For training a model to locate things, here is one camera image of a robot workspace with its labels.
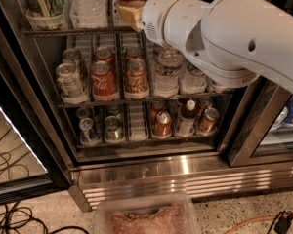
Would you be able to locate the brown bottle white cap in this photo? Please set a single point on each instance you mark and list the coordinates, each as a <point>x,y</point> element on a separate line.
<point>186,119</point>

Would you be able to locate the copper can bottom shelf front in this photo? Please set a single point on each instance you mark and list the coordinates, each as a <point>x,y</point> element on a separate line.
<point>208,121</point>

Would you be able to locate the silver can middle shelf back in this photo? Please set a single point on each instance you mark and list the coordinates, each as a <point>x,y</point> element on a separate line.
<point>73,55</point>

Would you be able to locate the orange can middle back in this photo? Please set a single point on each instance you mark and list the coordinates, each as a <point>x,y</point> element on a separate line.
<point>133,52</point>

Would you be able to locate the stainless fridge base grille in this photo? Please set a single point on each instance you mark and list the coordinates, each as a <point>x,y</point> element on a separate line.
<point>198,176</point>

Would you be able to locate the top wire shelf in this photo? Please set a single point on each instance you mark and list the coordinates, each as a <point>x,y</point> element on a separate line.
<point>78,32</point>

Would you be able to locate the red can bottom shelf front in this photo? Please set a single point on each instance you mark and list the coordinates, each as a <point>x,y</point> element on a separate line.
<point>162,124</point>

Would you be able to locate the blue can bottom shelf front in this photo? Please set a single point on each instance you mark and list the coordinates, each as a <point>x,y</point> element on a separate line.
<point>88,130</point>

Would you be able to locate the orange can middle front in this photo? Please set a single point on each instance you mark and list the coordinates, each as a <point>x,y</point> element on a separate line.
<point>136,79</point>

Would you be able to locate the clear plastic bin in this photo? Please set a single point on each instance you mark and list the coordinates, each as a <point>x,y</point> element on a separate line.
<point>171,213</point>

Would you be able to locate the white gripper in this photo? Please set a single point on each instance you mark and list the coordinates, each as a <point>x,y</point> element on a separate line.
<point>153,17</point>

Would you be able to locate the open glass fridge door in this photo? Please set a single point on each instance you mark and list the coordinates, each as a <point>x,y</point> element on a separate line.
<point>29,163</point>

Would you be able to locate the red coke can middle front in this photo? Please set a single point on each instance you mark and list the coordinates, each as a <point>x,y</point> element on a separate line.
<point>103,81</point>

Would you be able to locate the water bottle middle front right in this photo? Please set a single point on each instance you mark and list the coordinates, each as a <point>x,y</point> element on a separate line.
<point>193,80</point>

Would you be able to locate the water bottle middle front left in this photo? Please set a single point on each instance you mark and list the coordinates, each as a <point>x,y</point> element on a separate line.
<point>168,64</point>

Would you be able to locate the right glass fridge door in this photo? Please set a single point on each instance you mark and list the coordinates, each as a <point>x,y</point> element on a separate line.
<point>263,139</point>

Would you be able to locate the middle wire shelf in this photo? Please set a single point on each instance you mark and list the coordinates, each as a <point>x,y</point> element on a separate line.
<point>144,99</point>

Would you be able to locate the clear water bottle top shelf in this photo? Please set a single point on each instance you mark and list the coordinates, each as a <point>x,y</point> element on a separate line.
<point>87,14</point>

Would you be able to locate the bottom wire shelf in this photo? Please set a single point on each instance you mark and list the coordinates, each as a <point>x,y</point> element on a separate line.
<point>143,140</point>

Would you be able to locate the silver can shelf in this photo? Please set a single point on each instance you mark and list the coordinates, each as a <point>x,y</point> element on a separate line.
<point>73,55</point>
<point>71,84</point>

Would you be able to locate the wire shelf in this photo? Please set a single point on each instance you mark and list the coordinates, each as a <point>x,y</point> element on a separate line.
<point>78,32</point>
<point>144,99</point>
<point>143,140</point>

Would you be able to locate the silver can middle shelf front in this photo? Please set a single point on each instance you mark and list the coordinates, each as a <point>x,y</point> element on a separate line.
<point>71,84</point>

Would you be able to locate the red coke can middle back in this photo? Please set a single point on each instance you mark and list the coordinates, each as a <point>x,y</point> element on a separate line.
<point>103,53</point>

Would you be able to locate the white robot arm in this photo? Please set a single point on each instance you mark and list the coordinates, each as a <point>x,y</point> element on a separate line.
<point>232,41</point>

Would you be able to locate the orange can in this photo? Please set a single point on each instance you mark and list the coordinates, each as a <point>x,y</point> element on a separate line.
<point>136,79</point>
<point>133,52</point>

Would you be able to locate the black power plug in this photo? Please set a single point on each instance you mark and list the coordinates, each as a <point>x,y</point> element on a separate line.
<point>284,222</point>

